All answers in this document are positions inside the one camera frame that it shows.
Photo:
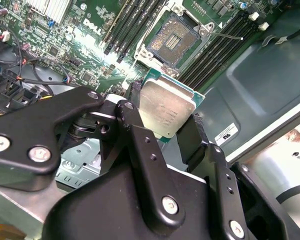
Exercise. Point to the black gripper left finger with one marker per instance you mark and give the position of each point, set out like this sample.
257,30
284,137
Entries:
27,130

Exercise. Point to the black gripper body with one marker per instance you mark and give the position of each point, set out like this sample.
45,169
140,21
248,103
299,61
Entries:
102,212

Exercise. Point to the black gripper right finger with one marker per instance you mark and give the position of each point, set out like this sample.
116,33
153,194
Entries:
192,145

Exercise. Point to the silver CPU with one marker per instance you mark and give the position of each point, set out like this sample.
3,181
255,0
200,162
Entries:
165,105

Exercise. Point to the metal locking lever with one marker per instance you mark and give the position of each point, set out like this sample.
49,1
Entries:
152,23
227,35

